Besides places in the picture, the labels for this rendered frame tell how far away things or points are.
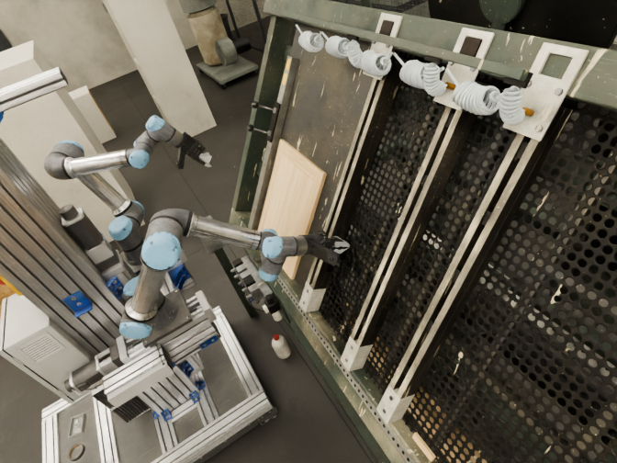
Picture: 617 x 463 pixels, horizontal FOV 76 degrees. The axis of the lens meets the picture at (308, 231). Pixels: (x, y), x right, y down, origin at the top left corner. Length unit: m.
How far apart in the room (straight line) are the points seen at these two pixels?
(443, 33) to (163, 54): 4.61
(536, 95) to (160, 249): 1.12
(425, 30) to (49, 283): 1.63
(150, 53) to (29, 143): 2.05
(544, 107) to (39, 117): 3.71
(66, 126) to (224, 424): 2.82
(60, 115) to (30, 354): 2.45
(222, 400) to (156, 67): 4.17
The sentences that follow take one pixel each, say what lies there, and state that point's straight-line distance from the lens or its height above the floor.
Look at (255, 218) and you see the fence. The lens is 2.28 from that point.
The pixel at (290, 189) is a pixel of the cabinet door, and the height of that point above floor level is 1.21.
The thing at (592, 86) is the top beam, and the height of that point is 1.89.
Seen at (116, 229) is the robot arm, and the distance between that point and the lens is 2.18.
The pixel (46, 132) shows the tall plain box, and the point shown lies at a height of 1.22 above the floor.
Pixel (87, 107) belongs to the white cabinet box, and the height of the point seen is 0.56.
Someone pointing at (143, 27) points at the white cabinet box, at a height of 1.43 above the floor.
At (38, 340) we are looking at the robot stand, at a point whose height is 1.19.
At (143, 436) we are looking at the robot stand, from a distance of 2.72.
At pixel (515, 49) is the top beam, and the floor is 1.92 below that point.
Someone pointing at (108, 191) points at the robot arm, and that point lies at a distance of 2.23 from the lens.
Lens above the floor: 2.33
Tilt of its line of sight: 41 degrees down
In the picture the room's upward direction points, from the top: 17 degrees counter-clockwise
